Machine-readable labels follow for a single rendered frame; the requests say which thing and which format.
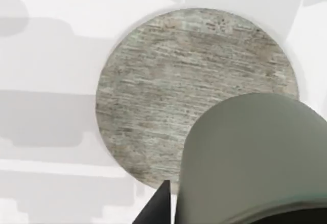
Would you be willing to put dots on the grey-green cup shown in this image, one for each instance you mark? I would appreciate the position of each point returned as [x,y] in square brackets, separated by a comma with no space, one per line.
[242,157]

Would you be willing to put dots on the round grey wooden coaster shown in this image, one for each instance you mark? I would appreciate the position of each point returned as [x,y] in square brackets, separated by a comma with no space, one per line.
[178,86]

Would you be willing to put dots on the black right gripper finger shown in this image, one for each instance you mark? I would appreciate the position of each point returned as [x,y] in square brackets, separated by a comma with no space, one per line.
[159,206]

